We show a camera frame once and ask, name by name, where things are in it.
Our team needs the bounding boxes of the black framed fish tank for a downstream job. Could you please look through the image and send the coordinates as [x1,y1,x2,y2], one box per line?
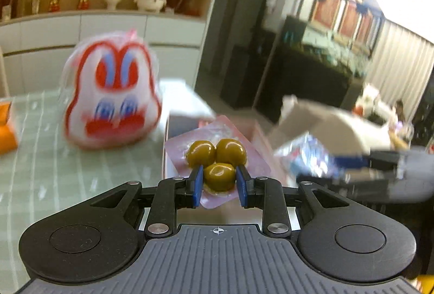
[264,0,385,125]

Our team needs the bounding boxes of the pink cardboard box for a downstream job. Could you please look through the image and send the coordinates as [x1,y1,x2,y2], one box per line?
[163,80,282,179]

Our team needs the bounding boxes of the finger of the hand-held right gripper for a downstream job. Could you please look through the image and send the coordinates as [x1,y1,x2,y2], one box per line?
[334,151,401,169]
[298,170,394,194]

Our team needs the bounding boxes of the wooden white wall cabinet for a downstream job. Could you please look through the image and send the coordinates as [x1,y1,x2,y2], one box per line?
[0,0,221,94]

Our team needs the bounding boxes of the white red rabbit bag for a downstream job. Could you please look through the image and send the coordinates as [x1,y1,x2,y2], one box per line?
[61,29,161,148]

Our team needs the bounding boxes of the green olives vacuum pack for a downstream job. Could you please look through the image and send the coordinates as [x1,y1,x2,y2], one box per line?
[166,116,272,210]

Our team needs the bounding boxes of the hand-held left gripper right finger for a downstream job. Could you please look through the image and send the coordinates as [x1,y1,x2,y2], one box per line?
[235,165,363,236]

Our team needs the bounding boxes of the orange paper box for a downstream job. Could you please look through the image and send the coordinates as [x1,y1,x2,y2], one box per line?
[0,100,18,154]

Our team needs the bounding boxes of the white curtain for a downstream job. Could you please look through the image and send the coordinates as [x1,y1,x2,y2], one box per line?
[366,21,434,132]

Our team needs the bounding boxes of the black floor appliance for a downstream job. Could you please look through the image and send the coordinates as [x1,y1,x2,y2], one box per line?
[220,43,253,106]

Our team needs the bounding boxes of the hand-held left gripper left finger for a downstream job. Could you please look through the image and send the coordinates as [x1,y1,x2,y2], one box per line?
[78,165,204,236]

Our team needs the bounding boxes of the blue purple candy packet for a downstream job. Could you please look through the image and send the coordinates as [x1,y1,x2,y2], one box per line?
[275,133,343,179]

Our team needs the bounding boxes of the beige covered chair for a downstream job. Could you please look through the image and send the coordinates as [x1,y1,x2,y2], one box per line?
[268,95,390,159]

